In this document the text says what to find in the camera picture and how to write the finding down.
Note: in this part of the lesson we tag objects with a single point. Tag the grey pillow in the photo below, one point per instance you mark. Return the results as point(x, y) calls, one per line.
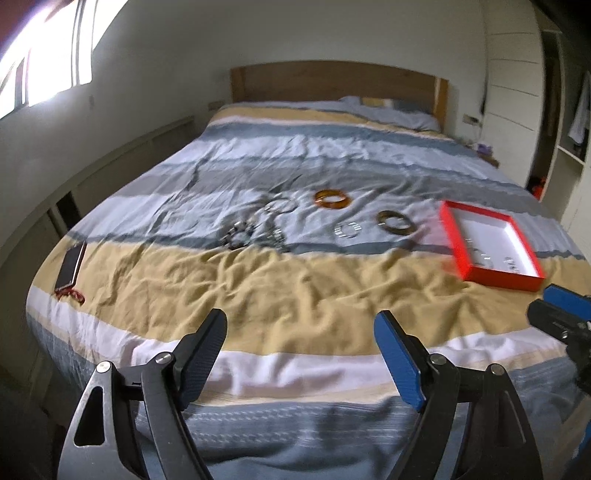
point(393, 111)

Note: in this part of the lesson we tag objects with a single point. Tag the white wardrobe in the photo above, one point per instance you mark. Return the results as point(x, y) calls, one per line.
point(535, 82)

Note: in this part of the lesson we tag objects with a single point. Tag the window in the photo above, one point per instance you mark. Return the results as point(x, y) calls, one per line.
point(53, 51)

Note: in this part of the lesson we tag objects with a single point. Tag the black smartphone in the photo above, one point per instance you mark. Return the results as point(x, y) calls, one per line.
point(70, 266)

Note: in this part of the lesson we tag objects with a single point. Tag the wooden nightstand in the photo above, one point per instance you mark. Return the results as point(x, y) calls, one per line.
point(485, 152)

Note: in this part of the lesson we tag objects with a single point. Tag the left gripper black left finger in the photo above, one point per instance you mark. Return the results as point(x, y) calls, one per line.
point(101, 439)

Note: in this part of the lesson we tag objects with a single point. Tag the dark brown bangle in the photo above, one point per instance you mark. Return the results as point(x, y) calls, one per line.
point(395, 223)

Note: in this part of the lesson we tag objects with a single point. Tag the red jewelry box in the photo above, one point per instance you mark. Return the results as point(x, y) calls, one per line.
point(489, 248)

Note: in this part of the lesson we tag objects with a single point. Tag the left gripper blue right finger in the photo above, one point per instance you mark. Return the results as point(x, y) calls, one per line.
point(470, 421)

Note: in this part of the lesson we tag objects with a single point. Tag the low white wall cabinet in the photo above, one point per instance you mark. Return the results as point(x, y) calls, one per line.
point(53, 172)

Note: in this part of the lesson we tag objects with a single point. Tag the thin silver bangle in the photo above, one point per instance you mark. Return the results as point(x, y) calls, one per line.
point(280, 205)

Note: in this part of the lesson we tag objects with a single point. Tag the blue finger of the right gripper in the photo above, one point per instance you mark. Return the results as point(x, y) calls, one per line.
point(564, 298)

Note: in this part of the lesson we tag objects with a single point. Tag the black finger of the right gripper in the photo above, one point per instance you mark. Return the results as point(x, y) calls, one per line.
point(557, 323)

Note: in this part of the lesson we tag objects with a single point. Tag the wooden headboard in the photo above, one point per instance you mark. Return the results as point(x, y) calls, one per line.
point(329, 80)

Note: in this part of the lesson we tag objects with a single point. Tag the amber bangle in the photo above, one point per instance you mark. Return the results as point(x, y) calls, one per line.
point(333, 199)

